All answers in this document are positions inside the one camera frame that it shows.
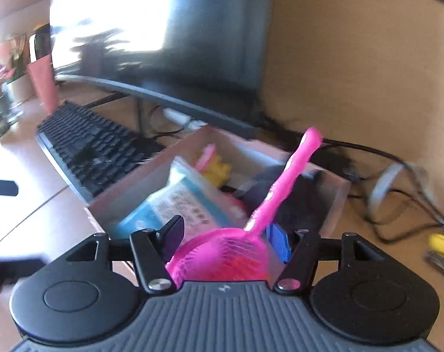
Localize black plush toy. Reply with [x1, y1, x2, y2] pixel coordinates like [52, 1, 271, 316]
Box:
[238, 165, 329, 233]

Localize light blue snack packet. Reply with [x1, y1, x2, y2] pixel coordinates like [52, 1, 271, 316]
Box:
[111, 157, 247, 244]

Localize pink plastic basket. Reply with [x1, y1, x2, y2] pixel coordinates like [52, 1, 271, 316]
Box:
[166, 127, 322, 287]

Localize pink cardboard box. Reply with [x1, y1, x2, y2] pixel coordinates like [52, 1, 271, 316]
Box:
[83, 126, 352, 250]

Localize yellow duck toy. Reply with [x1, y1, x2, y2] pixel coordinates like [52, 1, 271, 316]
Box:
[202, 154, 232, 188]

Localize black mechanical keyboard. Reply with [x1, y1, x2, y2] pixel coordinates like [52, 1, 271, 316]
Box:
[36, 101, 164, 204]

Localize white power strip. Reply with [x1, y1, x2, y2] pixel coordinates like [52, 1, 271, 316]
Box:
[163, 108, 207, 131]

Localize yellow toy corn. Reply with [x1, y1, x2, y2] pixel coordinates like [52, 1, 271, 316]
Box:
[428, 233, 444, 256]

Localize pink container at left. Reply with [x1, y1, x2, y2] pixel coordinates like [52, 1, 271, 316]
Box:
[27, 54, 60, 115]

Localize large black curved monitor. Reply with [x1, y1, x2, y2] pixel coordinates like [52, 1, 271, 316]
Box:
[50, 0, 272, 138]

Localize black cables on desk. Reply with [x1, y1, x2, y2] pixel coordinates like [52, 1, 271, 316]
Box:
[148, 104, 444, 245]

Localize grey flat cable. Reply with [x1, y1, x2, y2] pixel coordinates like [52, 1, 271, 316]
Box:
[367, 162, 444, 228]

